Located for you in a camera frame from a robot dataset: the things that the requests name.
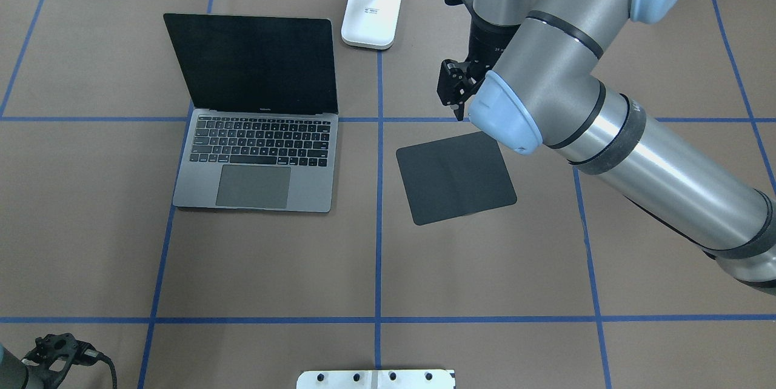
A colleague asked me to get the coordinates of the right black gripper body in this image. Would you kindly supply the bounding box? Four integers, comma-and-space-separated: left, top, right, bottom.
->
466, 13, 520, 84

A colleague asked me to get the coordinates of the black mouse pad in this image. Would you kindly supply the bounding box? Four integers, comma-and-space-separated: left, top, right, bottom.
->
396, 131, 517, 225

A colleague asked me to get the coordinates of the grey laptop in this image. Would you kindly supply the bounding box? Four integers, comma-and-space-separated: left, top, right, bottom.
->
163, 13, 339, 213

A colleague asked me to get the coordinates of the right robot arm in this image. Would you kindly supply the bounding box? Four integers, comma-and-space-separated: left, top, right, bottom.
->
437, 0, 775, 294

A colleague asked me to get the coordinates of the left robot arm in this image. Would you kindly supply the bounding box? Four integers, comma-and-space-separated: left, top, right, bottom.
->
0, 344, 28, 389

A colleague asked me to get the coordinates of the white desk lamp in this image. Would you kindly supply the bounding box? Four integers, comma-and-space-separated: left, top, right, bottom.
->
341, 0, 401, 50

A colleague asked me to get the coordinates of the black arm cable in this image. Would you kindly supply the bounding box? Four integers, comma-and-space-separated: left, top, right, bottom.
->
91, 353, 118, 389

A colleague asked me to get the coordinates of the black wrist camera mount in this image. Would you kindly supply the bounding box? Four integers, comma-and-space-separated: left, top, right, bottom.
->
22, 333, 105, 388

